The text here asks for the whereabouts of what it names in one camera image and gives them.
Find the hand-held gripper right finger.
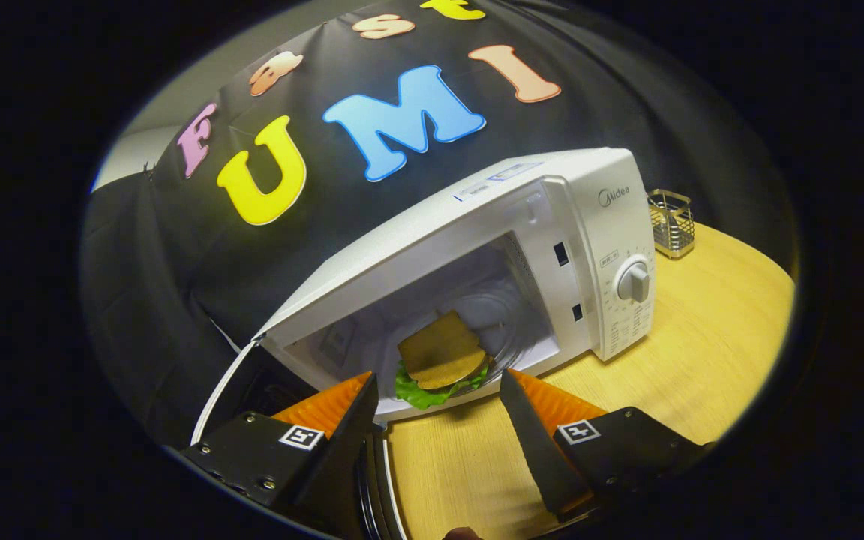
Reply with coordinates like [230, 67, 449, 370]
[498, 368, 712, 526]

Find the white microwave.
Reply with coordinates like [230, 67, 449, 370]
[190, 147, 658, 540]

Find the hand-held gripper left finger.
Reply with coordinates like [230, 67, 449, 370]
[181, 371, 380, 530]

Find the metal wire holder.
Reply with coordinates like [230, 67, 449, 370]
[647, 189, 695, 260]

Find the lettuce sandwich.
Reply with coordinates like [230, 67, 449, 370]
[394, 310, 493, 411]

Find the glass turntable plate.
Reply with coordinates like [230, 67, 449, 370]
[432, 289, 553, 376]

